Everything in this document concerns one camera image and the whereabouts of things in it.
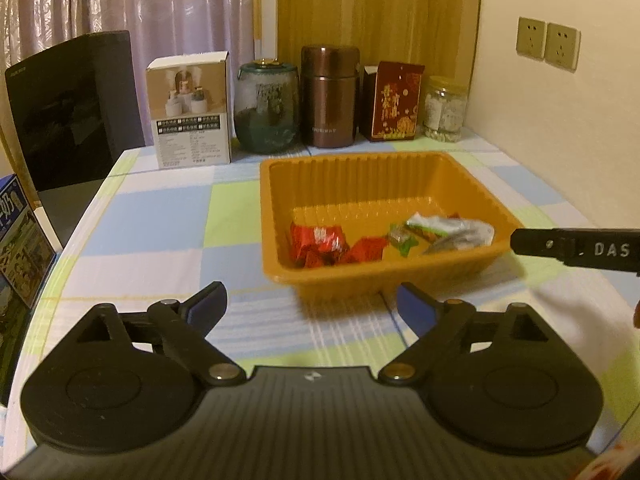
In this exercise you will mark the green candy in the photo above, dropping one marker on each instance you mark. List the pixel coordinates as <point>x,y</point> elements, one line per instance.
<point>401,240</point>

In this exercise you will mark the red candy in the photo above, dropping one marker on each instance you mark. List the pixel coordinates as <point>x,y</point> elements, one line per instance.
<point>312,259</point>
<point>367,249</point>

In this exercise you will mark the small silver snack packet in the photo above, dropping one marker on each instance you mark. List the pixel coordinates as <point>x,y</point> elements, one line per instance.
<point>447,245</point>

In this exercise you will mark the brown thermos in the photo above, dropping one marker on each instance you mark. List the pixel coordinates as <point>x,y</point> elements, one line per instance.
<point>329,95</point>

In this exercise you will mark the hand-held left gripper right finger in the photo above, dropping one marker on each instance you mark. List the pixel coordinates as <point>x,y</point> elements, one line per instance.
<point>417,310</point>

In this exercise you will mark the wall socket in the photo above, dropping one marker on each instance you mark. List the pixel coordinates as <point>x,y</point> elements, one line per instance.
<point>531,37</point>
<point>561,46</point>

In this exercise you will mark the wooden wardrobe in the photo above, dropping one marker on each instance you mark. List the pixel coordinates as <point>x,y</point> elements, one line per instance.
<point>375,5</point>

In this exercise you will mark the large silver white packet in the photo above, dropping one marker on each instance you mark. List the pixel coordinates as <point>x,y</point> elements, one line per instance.
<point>472,232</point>

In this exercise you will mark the pink curtain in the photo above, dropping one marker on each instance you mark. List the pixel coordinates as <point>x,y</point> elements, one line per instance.
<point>150,5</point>

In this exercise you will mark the white product box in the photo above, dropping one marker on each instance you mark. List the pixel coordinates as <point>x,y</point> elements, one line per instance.
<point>192,110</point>

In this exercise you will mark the blue carton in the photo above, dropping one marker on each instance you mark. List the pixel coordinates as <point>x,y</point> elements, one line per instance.
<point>22,245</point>

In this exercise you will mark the orange plastic tray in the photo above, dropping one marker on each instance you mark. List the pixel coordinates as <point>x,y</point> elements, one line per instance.
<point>350,185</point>

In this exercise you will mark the red gift box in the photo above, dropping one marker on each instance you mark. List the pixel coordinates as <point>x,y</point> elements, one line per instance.
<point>395,102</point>

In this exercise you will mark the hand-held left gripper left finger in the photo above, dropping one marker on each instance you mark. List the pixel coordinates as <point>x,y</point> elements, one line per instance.
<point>207,305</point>

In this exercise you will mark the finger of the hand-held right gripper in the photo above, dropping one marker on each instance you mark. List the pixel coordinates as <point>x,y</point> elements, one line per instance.
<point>540,242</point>

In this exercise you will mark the clear glass jar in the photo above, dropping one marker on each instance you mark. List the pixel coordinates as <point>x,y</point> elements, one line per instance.
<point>445,110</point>

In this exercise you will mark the red brown snack packet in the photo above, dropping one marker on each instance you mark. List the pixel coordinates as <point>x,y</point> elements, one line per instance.
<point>317,240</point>

